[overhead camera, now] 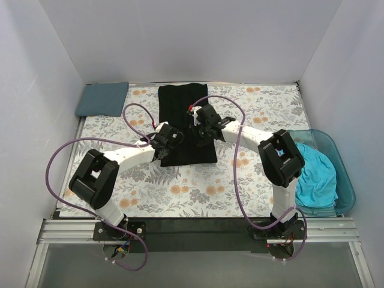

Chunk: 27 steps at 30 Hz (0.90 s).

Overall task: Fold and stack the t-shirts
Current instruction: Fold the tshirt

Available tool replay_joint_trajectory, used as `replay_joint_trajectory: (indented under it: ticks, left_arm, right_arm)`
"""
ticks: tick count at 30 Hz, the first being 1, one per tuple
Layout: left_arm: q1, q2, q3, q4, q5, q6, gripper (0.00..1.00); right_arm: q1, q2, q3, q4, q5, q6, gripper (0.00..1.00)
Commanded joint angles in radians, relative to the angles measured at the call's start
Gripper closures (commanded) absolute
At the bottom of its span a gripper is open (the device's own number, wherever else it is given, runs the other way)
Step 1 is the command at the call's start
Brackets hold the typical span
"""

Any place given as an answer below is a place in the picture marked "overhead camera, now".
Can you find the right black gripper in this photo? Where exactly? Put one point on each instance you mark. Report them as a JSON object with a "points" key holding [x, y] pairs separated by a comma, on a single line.
{"points": [[201, 134]]}

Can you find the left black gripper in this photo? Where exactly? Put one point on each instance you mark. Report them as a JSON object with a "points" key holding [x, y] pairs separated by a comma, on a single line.
{"points": [[162, 152]]}

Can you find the black t-shirt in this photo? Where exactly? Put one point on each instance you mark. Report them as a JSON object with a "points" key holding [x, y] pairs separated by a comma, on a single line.
{"points": [[174, 102]]}

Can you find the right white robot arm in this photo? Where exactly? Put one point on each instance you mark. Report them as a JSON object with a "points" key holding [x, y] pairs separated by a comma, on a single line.
{"points": [[281, 160]]}

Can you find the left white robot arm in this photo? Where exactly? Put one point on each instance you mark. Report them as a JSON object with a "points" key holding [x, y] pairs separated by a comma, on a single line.
{"points": [[95, 177]]}

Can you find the floral patterned table mat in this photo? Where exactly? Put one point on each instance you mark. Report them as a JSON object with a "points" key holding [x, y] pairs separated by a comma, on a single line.
{"points": [[223, 189]]}

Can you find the folded grey-blue t-shirt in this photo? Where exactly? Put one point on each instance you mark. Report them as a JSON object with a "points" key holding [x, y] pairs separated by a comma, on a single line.
{"points": [[103, 99]]}

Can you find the turquoise t-shirt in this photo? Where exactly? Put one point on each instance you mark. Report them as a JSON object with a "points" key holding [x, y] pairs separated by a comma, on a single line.
{"points": [[317, 183]]}

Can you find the teal plastic bin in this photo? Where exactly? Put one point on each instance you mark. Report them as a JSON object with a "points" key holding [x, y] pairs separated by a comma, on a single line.
{"points": [[329, 145]]}

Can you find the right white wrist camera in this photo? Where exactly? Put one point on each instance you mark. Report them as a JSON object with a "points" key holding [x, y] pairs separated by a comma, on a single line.
{"points": [[192, 111]]}

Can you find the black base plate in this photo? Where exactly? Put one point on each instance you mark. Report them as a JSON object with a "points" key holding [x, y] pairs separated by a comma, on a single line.
{"points": [[208, 234]]}

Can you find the aluminium frame rail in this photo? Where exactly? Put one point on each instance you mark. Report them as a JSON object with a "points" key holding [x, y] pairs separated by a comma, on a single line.
{"points": [[81, 231]]}

